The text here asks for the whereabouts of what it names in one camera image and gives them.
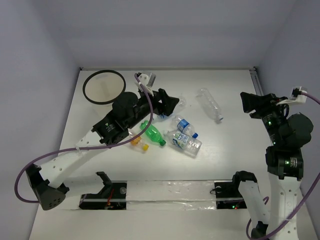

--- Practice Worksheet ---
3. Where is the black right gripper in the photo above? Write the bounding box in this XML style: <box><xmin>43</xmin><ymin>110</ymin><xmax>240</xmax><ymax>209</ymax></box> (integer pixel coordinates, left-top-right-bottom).
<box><xmin>240</xmin><ymin>90</ymin><xmax>288</xmax><ymax>144</ymax></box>

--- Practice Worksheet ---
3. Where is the small blue label bottle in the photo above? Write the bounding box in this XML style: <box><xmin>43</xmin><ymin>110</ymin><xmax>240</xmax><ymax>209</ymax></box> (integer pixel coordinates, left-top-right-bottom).
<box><xmin>171</xmin><ymin>115</ymin><xmax>199</xmax><ymax>139</ymax></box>

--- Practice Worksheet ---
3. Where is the large clear plastic bottle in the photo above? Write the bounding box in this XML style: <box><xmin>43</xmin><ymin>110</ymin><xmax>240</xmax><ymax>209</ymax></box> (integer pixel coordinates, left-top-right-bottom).
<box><xmin>196</xmin><ymin>88</ymin><xmax>224</xmax><ymax>124</ymax></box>

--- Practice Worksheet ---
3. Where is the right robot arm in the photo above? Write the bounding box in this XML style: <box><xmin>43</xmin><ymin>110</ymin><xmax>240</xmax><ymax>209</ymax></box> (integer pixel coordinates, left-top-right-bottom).
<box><xmin>230</xmin><ymin>89</ymin><xmax>314</xmax><ymax>240</ymax></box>

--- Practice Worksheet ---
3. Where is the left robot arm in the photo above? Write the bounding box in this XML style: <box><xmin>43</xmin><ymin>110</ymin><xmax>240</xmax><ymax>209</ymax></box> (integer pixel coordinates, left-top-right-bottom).
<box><xmin>25</xmin><ymin>88</ymin><xmax>180</xmax><ymax>211</ymax></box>

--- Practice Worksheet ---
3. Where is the white bin with black rim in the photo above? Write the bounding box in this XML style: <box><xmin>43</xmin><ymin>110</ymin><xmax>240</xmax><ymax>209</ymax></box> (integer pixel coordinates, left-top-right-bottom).
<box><xmin>82</xmin><ymin>70</ymin><xmax>126</xmax><ymax>119</ymax></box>

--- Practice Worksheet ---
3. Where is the green plastic bottle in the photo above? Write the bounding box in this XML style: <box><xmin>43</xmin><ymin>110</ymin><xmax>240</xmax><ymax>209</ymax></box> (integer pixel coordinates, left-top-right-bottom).
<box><xmin>144</xmin><ymin>124</ymin><xmax>166</xmax><ymax>147</ymax></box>

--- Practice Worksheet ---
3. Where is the orange label yellow cap bottle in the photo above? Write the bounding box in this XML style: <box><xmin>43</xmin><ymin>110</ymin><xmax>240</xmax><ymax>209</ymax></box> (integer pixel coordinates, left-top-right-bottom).
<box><xmin>129</xmin><ymin>132</ymin><xmax>149</xmax><ymax>152</ymax></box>

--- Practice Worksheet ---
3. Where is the green white label bottle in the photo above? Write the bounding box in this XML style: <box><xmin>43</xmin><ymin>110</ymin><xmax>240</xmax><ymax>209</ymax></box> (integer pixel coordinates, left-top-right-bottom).
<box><xmin>163</xmin><ymin>130</ymin><xmax>203</xmax><ymax>157</ymax></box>

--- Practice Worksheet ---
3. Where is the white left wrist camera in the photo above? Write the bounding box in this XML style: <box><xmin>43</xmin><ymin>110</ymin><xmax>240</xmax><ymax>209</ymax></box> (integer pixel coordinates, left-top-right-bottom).
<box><xmin>135</xmin><ymin>72</ymin><xmax>156</xmax><ymax>96</ymax></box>

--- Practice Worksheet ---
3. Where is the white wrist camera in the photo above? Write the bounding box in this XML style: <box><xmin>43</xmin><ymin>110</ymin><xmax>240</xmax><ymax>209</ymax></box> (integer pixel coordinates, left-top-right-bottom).
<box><xmin>135</xmin><ymin>72</ymin><xmax>156</xmax><ymax>96</ymax></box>
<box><xmin>276</xmin><ymin>86</ymin><xmax>308</xmax><ymax>106</ymax></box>

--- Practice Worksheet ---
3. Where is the aluminium rail at table edge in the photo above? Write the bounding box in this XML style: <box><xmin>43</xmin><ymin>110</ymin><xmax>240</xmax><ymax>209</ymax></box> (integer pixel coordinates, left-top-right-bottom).
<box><xmin>249</xmin><ymin>67</ymin><xmax>263</xmax><ymax>96</ymax></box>

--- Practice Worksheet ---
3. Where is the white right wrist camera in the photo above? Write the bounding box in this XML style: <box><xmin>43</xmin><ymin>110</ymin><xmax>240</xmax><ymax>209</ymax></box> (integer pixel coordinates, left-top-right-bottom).
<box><xmin>276</xmin><ymin>86</ymin><xmax>308</xmax><ymax>106</ymax></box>

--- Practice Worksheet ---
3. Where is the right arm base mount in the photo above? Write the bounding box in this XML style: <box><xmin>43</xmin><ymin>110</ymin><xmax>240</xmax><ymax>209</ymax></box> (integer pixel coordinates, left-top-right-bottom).
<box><xmin>210</xmin><ymin>181</ymin><xmax>247</xmax><ymax>210</ymax></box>

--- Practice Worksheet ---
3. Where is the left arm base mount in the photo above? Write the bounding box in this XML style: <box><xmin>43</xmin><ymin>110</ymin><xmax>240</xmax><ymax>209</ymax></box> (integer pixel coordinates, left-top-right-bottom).
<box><xmin>79</xmin><ymin>171</ymin><xmax>128</xmax><ymax>210</ymax></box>

